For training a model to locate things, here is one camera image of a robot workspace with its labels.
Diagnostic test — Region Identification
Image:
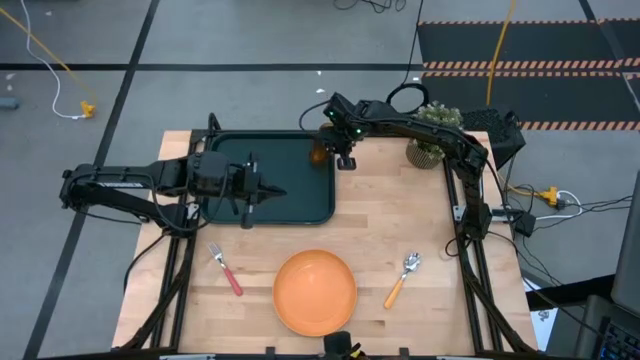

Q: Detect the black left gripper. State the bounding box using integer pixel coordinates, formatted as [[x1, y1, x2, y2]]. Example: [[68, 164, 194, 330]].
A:
[[227, 151, 288, 231]]

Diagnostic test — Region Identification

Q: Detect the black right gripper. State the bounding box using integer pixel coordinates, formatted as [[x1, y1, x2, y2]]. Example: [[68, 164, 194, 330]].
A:
[[319, 91, 369, 172]]

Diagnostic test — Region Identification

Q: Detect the translucent orange cup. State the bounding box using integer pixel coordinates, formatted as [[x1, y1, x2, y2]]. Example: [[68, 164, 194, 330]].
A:
[[309, 123, 333, 167]]

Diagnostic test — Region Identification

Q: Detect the red-handled metal fork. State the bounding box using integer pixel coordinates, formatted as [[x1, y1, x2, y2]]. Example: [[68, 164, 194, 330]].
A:
[[206, 241, 245, 298]]

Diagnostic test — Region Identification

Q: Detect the orange plate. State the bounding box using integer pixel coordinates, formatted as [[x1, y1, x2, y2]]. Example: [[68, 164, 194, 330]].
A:
[[271, 248, 359, 338]]

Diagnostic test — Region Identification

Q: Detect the orange-handled metal spoon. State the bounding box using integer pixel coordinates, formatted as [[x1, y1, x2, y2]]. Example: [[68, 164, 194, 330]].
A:
[[382, 251, 423, 311]]

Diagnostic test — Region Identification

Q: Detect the dark green plastic tray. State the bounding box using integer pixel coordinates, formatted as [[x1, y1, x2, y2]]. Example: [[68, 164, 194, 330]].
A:
[[201, 130, 337, 227]]

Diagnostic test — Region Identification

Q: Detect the potted plant in woven pot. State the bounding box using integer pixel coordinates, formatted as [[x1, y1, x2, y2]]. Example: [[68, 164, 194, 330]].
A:
[[404, 100, 466, 172]]

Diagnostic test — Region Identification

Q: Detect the black perforated box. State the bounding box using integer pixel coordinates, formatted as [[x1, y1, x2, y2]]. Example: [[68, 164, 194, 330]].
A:
[[459, 106, 528, 170]]

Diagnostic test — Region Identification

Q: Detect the black hazard-striped floor mat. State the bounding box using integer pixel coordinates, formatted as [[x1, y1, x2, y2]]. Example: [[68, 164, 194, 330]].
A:
[[416, 18, 640, 72], [420, 71, 640, 133]]

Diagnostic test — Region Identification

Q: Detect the black power adapter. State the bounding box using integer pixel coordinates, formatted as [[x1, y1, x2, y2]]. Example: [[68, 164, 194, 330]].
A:
[[511, 210, 538, 239]]

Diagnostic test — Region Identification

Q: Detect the dark computer monitor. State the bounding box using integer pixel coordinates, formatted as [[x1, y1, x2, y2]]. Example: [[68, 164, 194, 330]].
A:
[[611, 168, 640, 317]]

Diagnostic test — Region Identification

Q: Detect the black keyboard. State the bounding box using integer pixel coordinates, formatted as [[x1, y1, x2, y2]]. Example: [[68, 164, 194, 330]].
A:
[[595, 321, 640, 360]]

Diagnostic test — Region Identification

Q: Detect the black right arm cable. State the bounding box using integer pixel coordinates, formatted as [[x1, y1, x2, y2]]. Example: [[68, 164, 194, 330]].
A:
[[298, 99, 332, 133]]

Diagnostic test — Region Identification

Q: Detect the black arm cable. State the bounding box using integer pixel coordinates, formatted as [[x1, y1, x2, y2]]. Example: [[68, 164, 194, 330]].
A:
[[147, 164, 232, 235], [298, 99, 332, 133]]

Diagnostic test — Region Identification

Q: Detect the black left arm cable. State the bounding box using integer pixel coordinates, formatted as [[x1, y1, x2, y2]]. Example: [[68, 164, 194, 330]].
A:
[[147, 164, 232, 235]]

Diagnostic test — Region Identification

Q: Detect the black looped cable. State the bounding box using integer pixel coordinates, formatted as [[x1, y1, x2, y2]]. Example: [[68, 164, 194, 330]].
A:
[[385, 0, 432, 115]]

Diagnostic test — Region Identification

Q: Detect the black cable tangle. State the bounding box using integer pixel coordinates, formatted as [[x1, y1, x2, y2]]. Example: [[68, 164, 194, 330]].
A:
[[331, 0, 408, 15]]

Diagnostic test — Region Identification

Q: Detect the black table-level camera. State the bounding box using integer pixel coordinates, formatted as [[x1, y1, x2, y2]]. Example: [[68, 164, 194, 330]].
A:
[[322, 330, 363, 360]]

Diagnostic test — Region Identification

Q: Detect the yellow extension cable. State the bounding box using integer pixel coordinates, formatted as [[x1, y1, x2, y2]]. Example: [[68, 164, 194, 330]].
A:
[[0, 6, 98, 120], [485, 0, 517, 107]]

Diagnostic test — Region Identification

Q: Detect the yellow plug with cable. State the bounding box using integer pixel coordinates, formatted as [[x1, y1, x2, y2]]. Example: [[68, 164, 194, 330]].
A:
[[499, 172, 560, 209]]

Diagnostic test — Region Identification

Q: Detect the white power cable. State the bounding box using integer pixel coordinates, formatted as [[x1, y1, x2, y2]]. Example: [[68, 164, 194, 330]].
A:
[[533, 188, 585, 222]]

